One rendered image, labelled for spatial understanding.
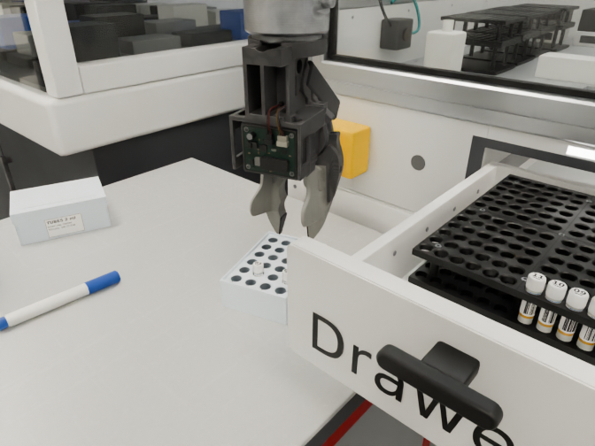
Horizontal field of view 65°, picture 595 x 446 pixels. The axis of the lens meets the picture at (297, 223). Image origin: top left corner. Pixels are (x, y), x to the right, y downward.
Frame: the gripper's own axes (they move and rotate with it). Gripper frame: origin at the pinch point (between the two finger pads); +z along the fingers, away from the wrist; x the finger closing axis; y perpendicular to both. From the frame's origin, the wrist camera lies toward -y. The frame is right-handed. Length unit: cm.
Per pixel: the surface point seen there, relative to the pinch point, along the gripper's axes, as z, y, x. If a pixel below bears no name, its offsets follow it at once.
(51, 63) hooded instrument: -11, -17, -53
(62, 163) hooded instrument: 14, -27, -70
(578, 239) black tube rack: -4.1, -0.5, 27.2
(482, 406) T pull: -5.3, 23.2, 20.9
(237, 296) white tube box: 7.7, 6.0, -4.8
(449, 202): -3.2, -5.6, 15.4
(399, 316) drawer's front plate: -5.3, 17.8, 15.3
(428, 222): -2.4, -1.5, 14.1
